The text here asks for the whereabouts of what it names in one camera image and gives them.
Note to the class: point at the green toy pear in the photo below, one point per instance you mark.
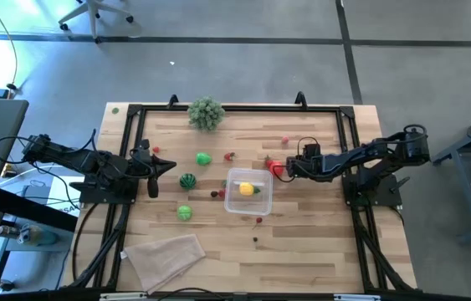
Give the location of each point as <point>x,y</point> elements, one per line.
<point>203,159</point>

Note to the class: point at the white paper sheet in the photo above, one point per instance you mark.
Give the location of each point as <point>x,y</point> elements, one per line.
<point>61,196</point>

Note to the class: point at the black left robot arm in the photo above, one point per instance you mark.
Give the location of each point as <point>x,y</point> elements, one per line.
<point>84,161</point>

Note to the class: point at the yellow toy fruit green stem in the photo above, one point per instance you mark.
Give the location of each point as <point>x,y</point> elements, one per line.
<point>246,189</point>

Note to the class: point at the white office chair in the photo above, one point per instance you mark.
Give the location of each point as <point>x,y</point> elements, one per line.
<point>93,12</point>

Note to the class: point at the red toy raspberry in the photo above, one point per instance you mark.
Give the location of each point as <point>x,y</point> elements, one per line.
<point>221,193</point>

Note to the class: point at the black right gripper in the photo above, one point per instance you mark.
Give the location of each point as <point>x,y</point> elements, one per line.
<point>308,167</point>

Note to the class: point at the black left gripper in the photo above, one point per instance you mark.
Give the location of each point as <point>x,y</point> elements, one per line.
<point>145,165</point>

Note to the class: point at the light green toy cabbage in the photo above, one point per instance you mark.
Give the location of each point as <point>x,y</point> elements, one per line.
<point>184,212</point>

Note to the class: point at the black aluminium table frame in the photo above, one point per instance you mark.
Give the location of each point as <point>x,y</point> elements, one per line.
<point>239,108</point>

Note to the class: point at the red toy tomato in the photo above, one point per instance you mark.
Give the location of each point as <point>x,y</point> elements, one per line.
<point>277,168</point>

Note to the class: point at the blue-legged side table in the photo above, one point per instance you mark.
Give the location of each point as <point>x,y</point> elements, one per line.
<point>465,196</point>

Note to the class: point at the white bracket strip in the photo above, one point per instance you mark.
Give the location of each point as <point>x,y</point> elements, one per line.
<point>356,297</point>
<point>122,297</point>

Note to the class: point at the potted green succulent plant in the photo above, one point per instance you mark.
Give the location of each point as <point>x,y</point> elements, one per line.
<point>206,113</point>

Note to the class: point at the striped toy watermelon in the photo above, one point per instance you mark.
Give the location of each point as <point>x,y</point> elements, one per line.
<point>187,181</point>

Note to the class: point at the black frame clamp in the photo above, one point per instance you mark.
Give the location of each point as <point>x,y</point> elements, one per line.
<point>303,101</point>
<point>174,101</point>

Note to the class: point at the clear plastic tupperware container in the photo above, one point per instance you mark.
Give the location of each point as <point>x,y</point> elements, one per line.
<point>239,207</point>

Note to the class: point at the green round sticker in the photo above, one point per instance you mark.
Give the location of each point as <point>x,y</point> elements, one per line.
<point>115,110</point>

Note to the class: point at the beige cloth towel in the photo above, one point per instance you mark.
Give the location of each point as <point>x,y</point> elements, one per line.
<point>164,259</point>

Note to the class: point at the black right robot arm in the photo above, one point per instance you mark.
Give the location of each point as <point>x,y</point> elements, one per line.
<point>365,156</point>

